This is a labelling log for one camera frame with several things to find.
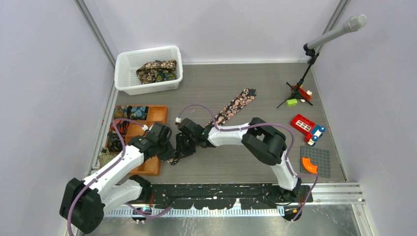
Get purple cable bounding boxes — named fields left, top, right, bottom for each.
left=176, top=104, right=319, bottom=222
left=66, top=118, right=173, bottom=236

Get olive patterned rolled tie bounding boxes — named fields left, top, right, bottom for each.
left=97, top=147, right=115, bottom=168

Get dark patterned rolled tie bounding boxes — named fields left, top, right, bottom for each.
left=107, top=131, right=123, bottom=152

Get black pink floral tie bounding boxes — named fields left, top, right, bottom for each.
left=168, top=88, right=257, bottom=166

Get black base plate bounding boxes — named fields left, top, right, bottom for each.
left=129, top=183, right=313, bottom=210

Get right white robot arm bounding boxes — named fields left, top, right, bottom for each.
left=174, top=118, right=301, bottom=202

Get orange striped rolled tie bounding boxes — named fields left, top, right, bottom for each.
left=111, top=120, right=129, bottom=136

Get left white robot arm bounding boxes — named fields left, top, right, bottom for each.
left=59, top=122, right=174, bottom=235

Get blue floral rolled tie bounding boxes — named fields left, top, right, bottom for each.
left=127, top=106, right=149, bottom=120

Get green toy block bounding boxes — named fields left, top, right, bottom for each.
left=286, top=99, right=298, bottom=107

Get orange curved toy piece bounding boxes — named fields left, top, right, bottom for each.
left=301, top=157, right=318, bottom=174

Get yellow floral rolled tie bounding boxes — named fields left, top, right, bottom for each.
left=113, top=105, right=128, bottom=119

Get red toy bus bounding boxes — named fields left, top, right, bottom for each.
left=290, top=114, right=327, bottom=147

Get white plastic basket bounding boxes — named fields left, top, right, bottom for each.
left=114, top=46, right=183, bottom=95

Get red toy piece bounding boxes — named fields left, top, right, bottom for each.
left=293, top=86, right=312, bottom=102

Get orange wooden compartment tray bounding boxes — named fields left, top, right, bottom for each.
left=105, top=105, right=169, bottom=177

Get grey microphone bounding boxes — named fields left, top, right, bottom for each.
left=304, top=14, right=367, bottom=51

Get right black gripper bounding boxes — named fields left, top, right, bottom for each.
left=175, top=133, right=198, bottom=160

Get grey studded baseplate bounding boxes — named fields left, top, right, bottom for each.
left=300, top=146, right=331, bottom=178

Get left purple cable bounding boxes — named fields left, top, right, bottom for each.
left=66, top=118, right=173, bottom=236

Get black microphone tripod stand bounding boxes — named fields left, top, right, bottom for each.
left=276, top=43, right=320, bottom=109

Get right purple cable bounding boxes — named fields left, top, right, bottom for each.
left=176, top=104, right=319, bottom=222

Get floral ties in basket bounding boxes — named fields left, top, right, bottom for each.
left=136, top=59, right=178, bottom=84

